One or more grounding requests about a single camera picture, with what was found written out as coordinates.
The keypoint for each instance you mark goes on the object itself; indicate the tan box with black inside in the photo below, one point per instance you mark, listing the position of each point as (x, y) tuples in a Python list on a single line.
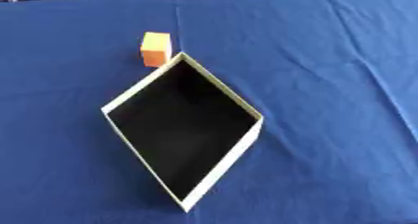
[(185, 125)]

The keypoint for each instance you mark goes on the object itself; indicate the orange block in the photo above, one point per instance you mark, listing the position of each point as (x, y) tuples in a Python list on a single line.
[(155, 51)]

